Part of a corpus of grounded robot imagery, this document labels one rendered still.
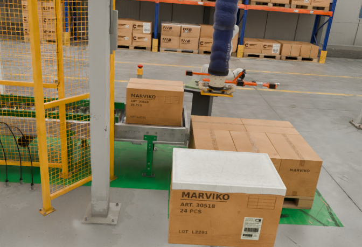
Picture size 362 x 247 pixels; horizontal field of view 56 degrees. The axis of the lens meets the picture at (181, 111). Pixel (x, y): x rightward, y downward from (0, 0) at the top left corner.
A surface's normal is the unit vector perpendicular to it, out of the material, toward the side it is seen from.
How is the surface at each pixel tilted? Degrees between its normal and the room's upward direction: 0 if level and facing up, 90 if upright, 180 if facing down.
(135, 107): 90
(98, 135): 90
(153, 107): 90
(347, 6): 90
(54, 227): 0
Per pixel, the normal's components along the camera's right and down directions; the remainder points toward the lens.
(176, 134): 0.02, 0.35
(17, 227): 0.07, -0.94
